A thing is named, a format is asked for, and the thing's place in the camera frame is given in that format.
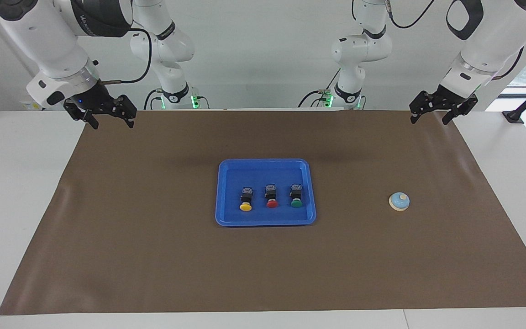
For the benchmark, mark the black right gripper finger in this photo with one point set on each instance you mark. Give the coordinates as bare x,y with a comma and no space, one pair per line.
127,107
76,110

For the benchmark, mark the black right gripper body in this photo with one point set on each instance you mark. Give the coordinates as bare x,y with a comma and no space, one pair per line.
95,100

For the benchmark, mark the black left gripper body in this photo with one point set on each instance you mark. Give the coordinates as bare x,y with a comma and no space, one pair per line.
454,97

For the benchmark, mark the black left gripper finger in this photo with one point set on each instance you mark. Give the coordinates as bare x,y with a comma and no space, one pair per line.
423,103
461,109

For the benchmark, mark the light blue desk bell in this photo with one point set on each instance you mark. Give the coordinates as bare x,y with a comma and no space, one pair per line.
399,202

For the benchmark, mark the yellow mushroom push button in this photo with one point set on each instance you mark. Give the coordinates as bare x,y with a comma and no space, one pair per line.
245,201

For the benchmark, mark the green mushroom push button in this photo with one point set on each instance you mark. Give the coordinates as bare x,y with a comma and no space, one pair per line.
296,198

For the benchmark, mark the red mushroom push button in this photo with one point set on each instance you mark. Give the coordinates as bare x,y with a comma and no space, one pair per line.
271,198

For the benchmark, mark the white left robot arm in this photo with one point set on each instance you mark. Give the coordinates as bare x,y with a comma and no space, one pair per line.
486,41

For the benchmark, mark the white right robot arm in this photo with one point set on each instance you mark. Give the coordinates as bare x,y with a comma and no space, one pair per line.
48,41

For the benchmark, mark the blue plastic tray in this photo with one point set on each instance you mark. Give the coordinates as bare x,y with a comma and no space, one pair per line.
265,217

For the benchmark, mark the white box yellow stickers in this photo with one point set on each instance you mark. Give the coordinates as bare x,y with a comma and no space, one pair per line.
30,106

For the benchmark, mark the brown table mat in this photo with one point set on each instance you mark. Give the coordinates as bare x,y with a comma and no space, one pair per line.
263,274

